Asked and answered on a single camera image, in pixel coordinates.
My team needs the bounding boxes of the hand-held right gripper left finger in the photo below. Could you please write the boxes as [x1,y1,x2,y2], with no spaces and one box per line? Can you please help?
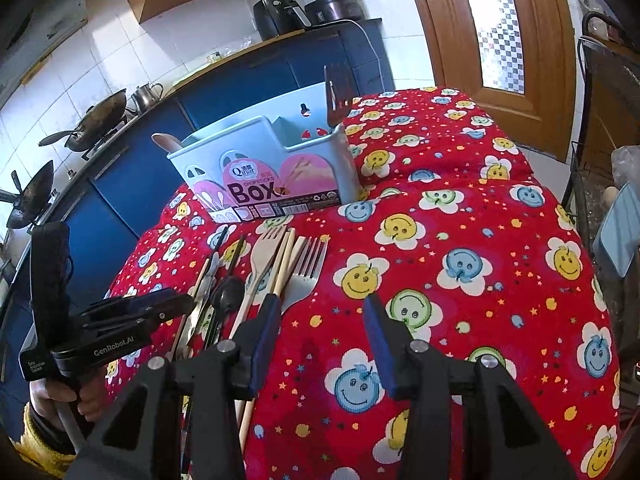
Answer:
[67,292,283,480]

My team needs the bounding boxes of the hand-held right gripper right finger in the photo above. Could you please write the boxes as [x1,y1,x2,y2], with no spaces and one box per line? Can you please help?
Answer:
[362,294,578,480]

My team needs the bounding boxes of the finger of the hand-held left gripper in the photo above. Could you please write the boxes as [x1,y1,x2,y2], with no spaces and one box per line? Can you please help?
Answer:
[80,290,196,332]
[82,317,163,345]

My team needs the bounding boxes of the metal spoon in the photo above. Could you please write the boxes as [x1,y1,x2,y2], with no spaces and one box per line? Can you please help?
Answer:
[172,252,222,361]
[151,132,187,153]

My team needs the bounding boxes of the pale blue fork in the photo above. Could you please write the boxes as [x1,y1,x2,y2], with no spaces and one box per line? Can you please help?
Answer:
[280,236,329,316]

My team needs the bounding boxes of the wooden fork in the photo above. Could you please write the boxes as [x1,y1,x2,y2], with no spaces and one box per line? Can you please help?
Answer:
[230,226,287,341]

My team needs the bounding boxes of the wooden chopstick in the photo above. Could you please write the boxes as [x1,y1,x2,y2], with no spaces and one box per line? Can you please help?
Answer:
[272,229,298,297]
[277,236,307,298]
[239,228,293,455]

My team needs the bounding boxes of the light blue utensil box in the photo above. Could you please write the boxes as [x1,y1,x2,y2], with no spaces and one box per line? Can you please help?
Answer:
[166,81,363,224]

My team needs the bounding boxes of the person's left hand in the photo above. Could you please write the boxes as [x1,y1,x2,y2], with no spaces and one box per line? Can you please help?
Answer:
[30,360,111,428]

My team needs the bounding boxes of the small black wok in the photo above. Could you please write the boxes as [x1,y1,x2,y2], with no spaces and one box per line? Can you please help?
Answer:
[0,160,56,231]

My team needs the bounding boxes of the blue kitchen cabinet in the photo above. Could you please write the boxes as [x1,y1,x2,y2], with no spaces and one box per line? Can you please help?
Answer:
[0,18,396,411]

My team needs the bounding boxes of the metal spoon in box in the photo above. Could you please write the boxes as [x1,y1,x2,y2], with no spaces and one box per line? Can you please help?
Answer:
[151,132,187,153]

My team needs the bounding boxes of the red smiley printed tablecloth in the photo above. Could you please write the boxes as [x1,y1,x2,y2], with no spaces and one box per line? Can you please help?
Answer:
[102,87,623,480]

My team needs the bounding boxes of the large black wok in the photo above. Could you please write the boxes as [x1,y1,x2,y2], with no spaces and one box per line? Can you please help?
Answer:
[40,89,136,153]

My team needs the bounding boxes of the metal kettle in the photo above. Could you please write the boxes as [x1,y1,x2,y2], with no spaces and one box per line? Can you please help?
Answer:
[131,82,165,111]

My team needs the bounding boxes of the dark slotted spatula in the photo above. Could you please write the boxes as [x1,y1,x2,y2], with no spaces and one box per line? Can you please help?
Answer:
[324,63,353,128]

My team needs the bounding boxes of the light blue plastic board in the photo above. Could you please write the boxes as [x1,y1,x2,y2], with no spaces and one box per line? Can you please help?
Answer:
[592,182,640,278]

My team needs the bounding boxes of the range hood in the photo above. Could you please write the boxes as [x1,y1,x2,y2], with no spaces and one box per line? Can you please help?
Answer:
[0,0,88,101]

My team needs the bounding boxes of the clear plastic bag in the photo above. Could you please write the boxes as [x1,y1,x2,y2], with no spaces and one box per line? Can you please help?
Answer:
[610,145,640,191]

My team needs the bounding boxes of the black air fryer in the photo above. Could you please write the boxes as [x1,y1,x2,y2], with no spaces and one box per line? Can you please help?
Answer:
[252,0,311,41]

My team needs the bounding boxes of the wooden door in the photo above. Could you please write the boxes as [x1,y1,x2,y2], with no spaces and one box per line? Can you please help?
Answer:
[400,0,591,161]

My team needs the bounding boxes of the dark rice cooker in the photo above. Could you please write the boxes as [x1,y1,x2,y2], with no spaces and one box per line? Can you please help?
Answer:
[305,0,363,26]

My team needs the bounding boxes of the white power cable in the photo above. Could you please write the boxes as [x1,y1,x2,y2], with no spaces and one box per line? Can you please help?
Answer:
[320,19,397,92]

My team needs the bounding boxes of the black wire rack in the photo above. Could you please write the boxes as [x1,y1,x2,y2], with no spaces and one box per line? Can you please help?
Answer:
[560,10,640,281]

